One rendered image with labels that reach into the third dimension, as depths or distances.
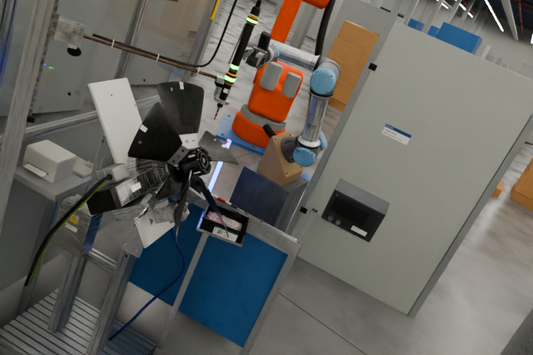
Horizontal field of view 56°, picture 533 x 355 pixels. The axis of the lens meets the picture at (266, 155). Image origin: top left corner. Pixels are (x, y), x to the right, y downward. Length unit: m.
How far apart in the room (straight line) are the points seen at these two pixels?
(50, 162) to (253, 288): 1.21
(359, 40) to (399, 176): 6.39
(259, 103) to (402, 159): 2.57
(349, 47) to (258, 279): 7.75
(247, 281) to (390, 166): 1.60
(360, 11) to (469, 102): 9.13
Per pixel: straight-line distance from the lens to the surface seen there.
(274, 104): 5.94
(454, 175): 3.84
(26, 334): 2.74
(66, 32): 1.93
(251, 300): 2.78
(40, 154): 2.31
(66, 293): 2.59
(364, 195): 2.39
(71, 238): 2.30
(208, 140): 2.33
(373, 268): 4.13
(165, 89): 2.12
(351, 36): 10.06
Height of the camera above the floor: 2.03
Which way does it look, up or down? 20 degrees down
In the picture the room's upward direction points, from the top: 23 degrees clockwise
